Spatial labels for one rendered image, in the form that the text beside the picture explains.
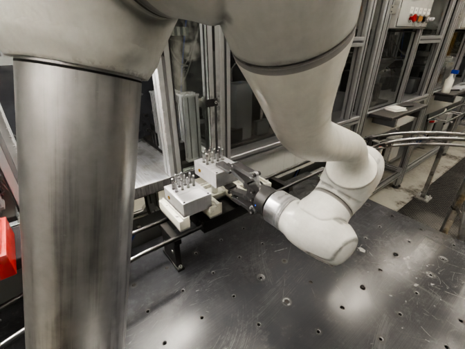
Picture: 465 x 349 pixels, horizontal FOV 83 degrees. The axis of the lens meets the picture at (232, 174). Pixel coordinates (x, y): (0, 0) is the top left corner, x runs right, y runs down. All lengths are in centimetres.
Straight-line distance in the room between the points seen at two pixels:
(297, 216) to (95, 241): 43
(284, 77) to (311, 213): 42
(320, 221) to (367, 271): 44
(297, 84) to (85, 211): 20
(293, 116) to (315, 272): 73
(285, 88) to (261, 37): 5
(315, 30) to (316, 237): 44
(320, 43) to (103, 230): 23
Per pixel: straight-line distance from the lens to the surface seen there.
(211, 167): 81
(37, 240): 29
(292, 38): 19
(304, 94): 23
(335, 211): 60
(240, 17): 19
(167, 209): 83
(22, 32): 24
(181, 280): 89
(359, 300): 91
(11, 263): 72
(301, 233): 59
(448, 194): 320
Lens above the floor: 135
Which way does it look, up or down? 28 degrees down
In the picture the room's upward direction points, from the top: straight up
